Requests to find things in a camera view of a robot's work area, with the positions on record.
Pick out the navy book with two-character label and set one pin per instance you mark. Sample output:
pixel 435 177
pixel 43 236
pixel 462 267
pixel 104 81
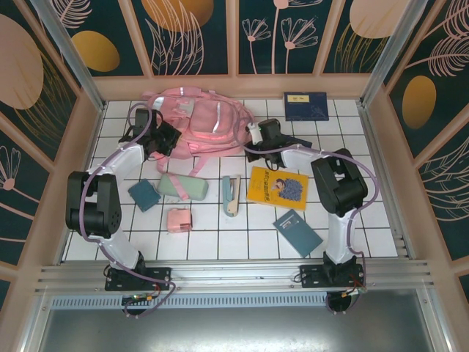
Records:
pixel 306 108

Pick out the pink backpack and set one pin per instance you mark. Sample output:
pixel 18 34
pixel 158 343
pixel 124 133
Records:
pixel 205 121

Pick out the green pencil case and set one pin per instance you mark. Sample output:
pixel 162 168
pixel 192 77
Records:
pixel 183 187

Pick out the yellow illustrated book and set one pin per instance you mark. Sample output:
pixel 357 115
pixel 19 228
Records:
pixel 276 188

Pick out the blue and beige stapler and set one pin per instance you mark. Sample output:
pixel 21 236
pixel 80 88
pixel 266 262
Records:
pixel 231 198

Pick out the small pink box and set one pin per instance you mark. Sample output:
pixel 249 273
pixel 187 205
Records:
pixel 179 220

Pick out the teal notebook with label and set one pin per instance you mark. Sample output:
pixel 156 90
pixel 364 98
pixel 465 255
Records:
pixel 298 234

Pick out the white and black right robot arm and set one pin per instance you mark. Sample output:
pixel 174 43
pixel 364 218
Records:
pixel 339 187

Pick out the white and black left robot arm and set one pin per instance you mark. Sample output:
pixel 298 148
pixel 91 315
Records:
pixel 121 245

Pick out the small green circuit board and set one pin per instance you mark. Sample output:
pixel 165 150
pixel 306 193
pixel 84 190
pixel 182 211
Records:
pixel 141 298

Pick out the grey metal shelf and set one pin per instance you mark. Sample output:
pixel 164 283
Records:
pixel 234 330

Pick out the aluminium corner post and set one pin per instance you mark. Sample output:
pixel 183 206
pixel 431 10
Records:
pixel 390 55
pixel 69 58

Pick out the aluminium side rail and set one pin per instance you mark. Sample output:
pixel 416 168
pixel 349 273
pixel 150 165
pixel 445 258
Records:
pixel 388 190

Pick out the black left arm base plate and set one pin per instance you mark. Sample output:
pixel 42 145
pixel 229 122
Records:
pixel 161 278

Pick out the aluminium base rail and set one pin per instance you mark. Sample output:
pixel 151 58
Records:
pixel 234 275

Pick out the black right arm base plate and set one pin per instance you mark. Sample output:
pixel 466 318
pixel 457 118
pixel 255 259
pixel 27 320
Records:
pixel 311 276

